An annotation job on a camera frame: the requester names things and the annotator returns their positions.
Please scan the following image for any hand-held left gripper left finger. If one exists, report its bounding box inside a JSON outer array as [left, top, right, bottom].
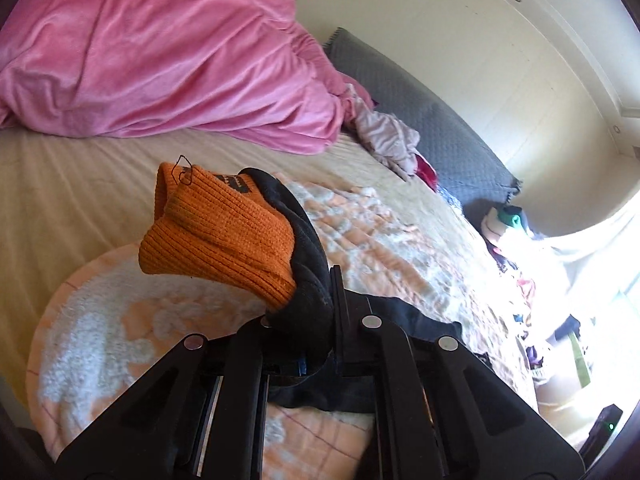
[[55, 316, 307, 480]]

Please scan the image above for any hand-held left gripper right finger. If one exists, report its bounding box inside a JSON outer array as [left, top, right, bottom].
[[329, 264, 584, 480]]

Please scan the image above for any black garment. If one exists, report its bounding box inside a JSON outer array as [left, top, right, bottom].
[[267, 296, 491, 413]]

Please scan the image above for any orange and black sock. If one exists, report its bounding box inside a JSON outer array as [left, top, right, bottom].
[[139, 162, 337, 377]]

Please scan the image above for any light pink clothes pile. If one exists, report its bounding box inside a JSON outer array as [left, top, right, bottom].
[[344, 82, 422, 182]]

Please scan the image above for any mixed clothes pile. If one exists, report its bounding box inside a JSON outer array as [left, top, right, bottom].
[[479, 204, 551, 281]]

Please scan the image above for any yellow-green cloth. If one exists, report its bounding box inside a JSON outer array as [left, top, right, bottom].
[[569, 334, 592, 390]]

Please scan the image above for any peach quilted blanket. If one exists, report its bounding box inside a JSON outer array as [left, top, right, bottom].
[[27, 172, 540, 480]]

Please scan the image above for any blue patterned cloth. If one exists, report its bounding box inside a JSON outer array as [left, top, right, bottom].
[[436, 184, 468, 213]]

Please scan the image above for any red cloth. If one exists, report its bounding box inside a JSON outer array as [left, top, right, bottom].
[[414, 154, 440, 192]]

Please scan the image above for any white curtain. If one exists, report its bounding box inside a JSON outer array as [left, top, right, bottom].
[[527, 202, 640, 321]]

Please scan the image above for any grey quilted headboard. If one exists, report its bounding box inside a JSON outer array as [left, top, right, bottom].
[[322, 27, 523, 213]]

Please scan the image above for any beige bed sheet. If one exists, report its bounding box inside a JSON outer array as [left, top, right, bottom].
[[0, 125, 486, 396]]

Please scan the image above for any pink blanket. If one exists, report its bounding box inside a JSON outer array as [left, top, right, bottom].
[[0, 0, 375, 157]]

